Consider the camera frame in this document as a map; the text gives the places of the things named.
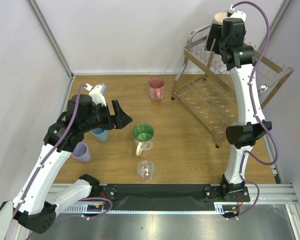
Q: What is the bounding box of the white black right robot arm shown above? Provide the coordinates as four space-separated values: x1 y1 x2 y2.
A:
205 13 272 201

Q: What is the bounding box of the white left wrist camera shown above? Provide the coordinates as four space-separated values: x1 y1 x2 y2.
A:
85 83 107 107

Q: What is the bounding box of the clear glass cup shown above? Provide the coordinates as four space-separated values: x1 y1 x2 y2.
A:
137 160 156 181

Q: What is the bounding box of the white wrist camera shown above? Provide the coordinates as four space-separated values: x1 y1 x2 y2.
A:
85 83 107 107
226 5 247 22

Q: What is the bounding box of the white object bottom left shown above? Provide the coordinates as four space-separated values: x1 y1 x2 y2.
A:
0 200 15 240

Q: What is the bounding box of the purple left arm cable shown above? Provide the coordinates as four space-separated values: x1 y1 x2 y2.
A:
12 84 90 240

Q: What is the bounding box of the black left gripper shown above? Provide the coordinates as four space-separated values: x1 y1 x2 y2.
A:
80 99 132 133

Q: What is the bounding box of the cream patterned ceramic mug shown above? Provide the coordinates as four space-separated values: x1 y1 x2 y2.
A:
212 12 229 26

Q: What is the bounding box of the aluminium right corner post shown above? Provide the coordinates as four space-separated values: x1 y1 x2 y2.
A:
268 0 294 43

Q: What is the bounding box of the steel wire dish rack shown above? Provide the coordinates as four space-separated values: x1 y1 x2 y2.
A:
171 25 294 148

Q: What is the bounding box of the pink ceramic mug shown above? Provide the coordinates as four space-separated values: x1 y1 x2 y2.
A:
148 76 165 101

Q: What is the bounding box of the aluminium left corner post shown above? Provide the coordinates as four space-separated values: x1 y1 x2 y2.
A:
24 0 75 80

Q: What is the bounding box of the blue plastic cup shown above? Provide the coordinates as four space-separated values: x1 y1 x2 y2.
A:
90 128 109 142

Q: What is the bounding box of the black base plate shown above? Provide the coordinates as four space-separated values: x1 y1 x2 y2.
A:
100 184 250 205

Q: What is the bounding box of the aluminium corner post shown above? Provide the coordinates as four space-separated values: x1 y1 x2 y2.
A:
268 0 294 43
24 0 75 80

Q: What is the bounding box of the green interior white mug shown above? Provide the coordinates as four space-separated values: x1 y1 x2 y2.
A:
132 123 155 157

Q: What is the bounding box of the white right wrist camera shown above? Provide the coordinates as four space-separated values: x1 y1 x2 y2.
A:
226 5 247 22

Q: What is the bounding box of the aluminium slotted rail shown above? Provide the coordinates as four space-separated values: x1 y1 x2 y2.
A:
69 202 298 216

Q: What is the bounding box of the lilac plastic cup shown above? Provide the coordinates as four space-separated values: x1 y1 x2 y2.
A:
71 142 92 163

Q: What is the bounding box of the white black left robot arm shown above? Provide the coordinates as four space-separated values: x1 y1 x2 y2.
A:
0 93 133 240

